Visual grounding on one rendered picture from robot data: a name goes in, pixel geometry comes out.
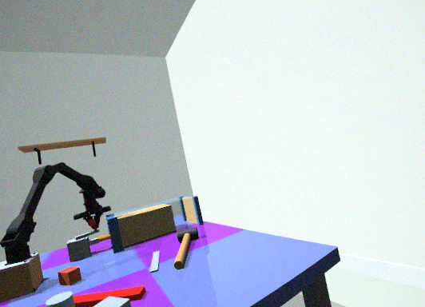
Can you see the mallet with grey head and wooden handle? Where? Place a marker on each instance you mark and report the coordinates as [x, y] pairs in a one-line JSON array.
[[185, 236]]

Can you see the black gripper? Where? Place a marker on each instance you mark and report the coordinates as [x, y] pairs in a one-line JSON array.
[[91, 205]]

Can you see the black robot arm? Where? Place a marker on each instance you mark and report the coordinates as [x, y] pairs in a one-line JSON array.
[[19, 231]]

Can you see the red flat bar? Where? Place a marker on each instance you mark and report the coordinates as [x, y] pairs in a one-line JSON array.
[[90, 300]]

